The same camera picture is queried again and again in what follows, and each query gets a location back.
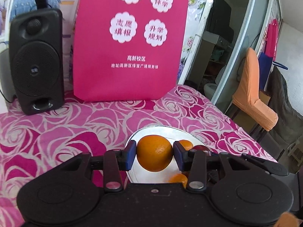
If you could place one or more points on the blue bag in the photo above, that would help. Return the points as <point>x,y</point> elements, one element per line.
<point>265,71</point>

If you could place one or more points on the white plate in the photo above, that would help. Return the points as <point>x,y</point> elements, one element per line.
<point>165,132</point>

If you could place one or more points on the blue bedding poster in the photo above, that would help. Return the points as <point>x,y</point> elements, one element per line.
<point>23,2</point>

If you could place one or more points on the large orange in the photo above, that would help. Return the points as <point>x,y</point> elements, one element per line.
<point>153,153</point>

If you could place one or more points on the black microphone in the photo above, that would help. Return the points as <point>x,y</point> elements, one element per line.
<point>41,0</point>

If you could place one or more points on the dark red apple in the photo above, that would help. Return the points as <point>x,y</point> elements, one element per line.
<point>201,149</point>

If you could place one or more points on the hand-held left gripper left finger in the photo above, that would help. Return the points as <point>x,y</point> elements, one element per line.
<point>130,155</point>

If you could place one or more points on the white bucket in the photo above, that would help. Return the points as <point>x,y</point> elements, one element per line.
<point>210,89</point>

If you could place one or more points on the white sliding door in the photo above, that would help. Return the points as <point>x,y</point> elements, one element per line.
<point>239,40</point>

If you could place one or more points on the magenta printed bag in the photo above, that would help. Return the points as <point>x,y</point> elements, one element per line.
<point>132,75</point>

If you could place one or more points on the chair with orange cover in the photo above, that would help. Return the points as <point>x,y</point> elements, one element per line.
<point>248,87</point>

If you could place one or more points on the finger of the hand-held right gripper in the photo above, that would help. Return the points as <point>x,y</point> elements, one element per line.
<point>272,167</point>

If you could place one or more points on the dark grey jacket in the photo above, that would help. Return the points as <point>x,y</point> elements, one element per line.
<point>281,104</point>

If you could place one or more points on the pink rose printed tablecloth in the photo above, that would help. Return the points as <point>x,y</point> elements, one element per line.
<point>59,132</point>

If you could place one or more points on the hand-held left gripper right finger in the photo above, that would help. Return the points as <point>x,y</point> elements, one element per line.
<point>180,156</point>

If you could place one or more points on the hanging pink bag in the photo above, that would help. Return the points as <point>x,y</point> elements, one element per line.
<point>271,40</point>

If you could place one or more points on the black speaker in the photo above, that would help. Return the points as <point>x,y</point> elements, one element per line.
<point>35,63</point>

